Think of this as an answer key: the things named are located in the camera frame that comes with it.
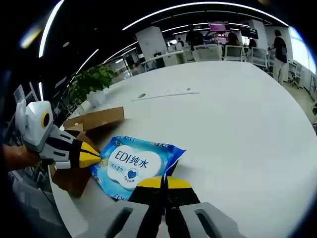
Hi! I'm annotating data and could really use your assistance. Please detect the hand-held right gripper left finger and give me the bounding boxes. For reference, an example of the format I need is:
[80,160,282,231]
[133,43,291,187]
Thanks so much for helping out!
[105,176,165,238]

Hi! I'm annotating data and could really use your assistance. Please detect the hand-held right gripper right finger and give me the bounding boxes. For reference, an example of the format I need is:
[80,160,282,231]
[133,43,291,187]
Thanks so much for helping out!
[165,177,246,238]

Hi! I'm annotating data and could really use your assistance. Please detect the brown cardboard shoe box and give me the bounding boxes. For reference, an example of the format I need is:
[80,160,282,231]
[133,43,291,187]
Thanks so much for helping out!
[49,106,126,199]

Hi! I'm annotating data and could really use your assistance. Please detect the blue soft wet wipes pack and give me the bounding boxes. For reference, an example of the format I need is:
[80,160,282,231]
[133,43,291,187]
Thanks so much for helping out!
[89,135,186,201]

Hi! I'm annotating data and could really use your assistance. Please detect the grey mesh office chair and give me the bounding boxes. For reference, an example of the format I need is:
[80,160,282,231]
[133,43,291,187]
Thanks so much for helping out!
[9,173,62,238]

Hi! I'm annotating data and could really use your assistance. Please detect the green potted plant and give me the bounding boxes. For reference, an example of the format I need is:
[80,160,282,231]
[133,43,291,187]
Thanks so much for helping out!
[68,64,117,107]

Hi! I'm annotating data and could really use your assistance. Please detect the white table socket strip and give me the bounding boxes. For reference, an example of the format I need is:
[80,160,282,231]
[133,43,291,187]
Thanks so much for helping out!
[132,86,200,102]

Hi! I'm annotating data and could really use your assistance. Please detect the white office desk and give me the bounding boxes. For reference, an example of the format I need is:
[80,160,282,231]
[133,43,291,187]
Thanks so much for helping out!
[141,51,188,72]

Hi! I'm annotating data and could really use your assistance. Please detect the row of white office chairs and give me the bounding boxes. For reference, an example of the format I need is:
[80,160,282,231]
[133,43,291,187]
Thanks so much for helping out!
[192,44,305,87]

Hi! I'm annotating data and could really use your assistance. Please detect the curved ceiling light strip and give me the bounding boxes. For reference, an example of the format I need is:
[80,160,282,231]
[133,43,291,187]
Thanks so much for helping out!
[122,1,290,31]

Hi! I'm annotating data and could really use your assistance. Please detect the purple wall screen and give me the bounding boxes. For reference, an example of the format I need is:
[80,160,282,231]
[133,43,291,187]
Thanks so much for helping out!
[208,21,230,32]

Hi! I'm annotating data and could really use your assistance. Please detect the dark wall screen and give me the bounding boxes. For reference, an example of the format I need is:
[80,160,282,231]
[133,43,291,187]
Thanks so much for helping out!
[241,26,259,39]

